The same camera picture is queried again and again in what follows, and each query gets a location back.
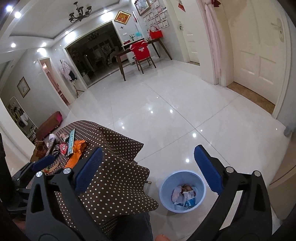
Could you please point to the red snack wrapper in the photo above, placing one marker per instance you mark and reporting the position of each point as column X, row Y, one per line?
column 63, row 148

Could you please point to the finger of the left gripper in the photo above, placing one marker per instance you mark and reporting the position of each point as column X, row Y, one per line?
column 27, row 172

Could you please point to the red hanging door ornament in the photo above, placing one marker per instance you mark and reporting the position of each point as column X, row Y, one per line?
column 181, row 6

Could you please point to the coat rack with clothes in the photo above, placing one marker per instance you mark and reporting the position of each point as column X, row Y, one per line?
column 69, row 75

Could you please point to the red upholstered bench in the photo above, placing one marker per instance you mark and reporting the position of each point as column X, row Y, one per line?
column 50, row 124

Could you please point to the black chandelier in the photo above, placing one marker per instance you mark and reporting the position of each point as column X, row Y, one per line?
column 81, row 13

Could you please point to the pink door curtain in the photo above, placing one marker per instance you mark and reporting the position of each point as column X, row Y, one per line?
column 213, row 31

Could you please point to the orange plastic wrapper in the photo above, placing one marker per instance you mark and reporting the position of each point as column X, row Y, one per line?
column 78, row 149

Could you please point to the white far door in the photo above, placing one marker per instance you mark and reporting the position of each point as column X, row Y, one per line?
column 185, row 28

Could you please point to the teal long box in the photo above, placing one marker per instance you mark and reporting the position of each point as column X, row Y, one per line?
column 71, row 143

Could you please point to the small framed wall picture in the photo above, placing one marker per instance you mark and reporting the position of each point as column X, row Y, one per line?
column 23, row 87

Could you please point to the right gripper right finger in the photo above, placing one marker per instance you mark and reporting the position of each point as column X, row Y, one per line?
column 242, row 210

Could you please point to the red diamond wall decoration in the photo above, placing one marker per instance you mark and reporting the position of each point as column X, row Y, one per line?
column 122, row 17

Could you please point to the cream panel door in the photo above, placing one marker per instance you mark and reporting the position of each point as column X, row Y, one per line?
column 259, row 45

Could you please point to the red handbag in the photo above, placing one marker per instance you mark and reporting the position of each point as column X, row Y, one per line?
column 155, row 33

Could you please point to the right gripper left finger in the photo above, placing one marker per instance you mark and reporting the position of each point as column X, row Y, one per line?
column 55, row 211

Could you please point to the brown cardboard box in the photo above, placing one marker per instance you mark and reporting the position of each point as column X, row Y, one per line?
column 39, row 151

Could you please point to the light blue trash bin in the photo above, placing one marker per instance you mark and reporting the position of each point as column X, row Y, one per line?
column 181, row 178

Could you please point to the red covered dining chair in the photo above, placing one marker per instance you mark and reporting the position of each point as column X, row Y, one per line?
column 141, row 54

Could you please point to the trash inside bin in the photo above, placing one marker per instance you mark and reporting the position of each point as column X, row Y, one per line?
column 184, row 197

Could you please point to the dark wooden dining table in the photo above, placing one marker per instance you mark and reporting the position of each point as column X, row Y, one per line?
column 152, row 42

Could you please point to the brown polka dot tablecloth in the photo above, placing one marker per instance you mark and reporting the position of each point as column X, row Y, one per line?
column 117, row 187

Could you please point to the framed landscape picture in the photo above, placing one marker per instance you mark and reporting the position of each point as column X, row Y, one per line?
column 142, row 6

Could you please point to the silver printed snack bag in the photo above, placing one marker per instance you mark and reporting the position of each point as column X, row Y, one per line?
column 53, row 140

